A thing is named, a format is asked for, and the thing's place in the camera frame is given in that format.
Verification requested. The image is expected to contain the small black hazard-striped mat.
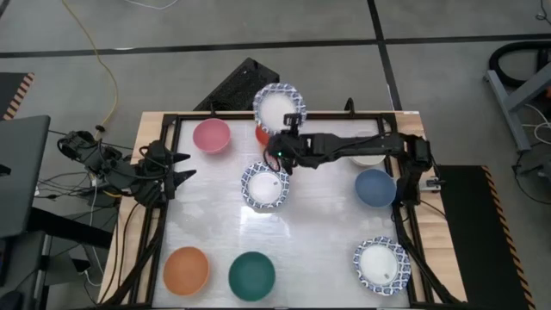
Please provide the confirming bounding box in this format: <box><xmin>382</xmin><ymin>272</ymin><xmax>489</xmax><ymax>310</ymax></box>
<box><xmin>0</xmin><ymin>71</ymin><xmax>35</xmax><ymax>121</ymax></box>

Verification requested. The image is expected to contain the green bowl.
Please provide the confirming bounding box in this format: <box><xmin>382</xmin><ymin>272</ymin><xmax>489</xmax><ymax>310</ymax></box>
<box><xmin>227</xmin><ymin>251</ymin><xmax>276</xmax><ymax>302</ymax></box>

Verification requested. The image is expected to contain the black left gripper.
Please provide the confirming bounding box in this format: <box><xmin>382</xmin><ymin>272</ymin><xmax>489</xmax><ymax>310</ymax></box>
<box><xmin>135</xmin><ymin>140</ymin><xmax>198</xmax><ymax>208</ymax></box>

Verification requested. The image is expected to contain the black metal table frame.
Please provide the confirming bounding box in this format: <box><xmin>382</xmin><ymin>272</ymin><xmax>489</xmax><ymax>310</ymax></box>
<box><xmin>101</xmin><ymin>97</ymin><xmax>468</xmax><ymax>310</ymax></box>

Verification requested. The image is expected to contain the pink bowl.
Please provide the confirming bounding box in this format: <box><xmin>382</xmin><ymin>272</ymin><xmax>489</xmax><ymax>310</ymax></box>
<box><xmin>192</xmin><ymin>117</ymin><xmax>232</xmax><ymax>155</ymax></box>

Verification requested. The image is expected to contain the dark grey monitor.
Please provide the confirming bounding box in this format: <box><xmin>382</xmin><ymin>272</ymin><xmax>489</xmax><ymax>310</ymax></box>
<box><xmin>0</xmin><ymin>115</ymin><xmax>52</xmax><ymax>240</ymax></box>

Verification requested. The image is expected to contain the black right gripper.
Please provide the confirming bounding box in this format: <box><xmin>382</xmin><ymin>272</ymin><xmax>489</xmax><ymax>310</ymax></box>
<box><xmin>263</xmin><ymin>113</ymin><xmax>313</xmax><ymax>173</ymax></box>

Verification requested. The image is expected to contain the grey metal stand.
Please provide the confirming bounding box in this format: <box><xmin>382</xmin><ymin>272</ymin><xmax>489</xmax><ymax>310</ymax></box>
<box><xmin>484</xmin><ymin>62</ymin><xmax>551</xmax><ymax>152</ymax></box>

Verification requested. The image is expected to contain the yellow floor cable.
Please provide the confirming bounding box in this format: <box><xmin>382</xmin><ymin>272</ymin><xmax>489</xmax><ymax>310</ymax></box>
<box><xmin>59</xmin><ymin>0</ymin><xmax>120</xmax><ymax>141</ymax></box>

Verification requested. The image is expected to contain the black desk frame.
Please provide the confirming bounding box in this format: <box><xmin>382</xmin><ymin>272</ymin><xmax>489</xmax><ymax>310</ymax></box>
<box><xmin>0</xmin><ymin>206</ymin><xmax>117</xmax><ymax>310</ymax></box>

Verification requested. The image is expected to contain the white cable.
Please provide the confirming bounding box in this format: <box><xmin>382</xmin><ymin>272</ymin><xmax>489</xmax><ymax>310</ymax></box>
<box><xmin>87</xmin><ymin>178</ymin><xmax>102</xmax><ymax>288</ymax></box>

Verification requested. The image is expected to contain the red bowl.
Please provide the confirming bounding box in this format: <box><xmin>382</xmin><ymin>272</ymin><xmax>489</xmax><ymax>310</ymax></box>
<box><xmin>254</xmin><ymin>124</ymin><xmax>272</xmax><ymax>146</ymax></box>

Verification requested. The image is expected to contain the small grey control box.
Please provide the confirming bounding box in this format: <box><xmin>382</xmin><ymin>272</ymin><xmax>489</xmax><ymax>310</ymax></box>
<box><xmin>419</xmin><ymin>174</ymin><xmax>447</xmax><ymax>190</ymax></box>

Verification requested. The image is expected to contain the black perforated box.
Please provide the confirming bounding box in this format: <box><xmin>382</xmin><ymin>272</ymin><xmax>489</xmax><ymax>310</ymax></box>
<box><xmin>192</xmin><ymin>57</ymin><xmax>281</xmax><ymax>112</ymax></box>

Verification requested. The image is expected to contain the large black hazard-striped mat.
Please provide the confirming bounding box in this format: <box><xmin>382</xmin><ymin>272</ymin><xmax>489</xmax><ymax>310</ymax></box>
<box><xmin>434</xmin><ymin>164</ymin><xmax>537</xmax><ymax>310</ymax></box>

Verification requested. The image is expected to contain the orange bowl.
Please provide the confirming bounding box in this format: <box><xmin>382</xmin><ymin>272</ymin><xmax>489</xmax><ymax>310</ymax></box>
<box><xmin>162</xmin><ymin>245</ymin><xmax>211</xmax><ymax>297</ymax></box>

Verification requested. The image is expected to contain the blue white patterned bowl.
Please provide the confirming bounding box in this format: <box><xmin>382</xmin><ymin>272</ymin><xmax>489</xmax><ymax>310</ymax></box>
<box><xmin>252</xmin><ymin>82</ymin><xmax>308</xmax><ymax>136</ymax></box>
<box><xmin>352</xmin><ymin>235</ymin><xmax>412</xmax><ymax>297</ymax></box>
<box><xmin>240</xmin><ymin>161</ymin><xmax>291</xmax><ymax>211</ymax></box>

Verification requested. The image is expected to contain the black hose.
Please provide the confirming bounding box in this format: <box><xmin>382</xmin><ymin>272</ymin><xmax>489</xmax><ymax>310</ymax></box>
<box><xmin>488</xmin><ymin>40</ymin><xmax>551</xmax><ymax>90</ymax></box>

